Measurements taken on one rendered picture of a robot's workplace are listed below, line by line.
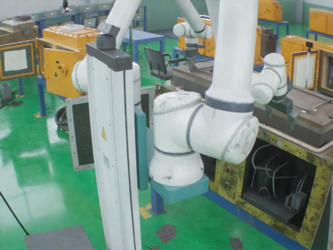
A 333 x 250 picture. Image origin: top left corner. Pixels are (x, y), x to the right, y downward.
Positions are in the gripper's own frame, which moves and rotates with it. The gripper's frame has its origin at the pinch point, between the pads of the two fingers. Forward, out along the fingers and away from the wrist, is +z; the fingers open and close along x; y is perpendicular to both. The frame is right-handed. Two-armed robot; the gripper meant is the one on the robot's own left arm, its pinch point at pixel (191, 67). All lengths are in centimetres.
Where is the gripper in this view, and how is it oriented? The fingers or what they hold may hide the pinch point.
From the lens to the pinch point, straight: 253.0
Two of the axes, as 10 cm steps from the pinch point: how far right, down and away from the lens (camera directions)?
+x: -4.2, 3.6, -8.4
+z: 0.1, 9.2, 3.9
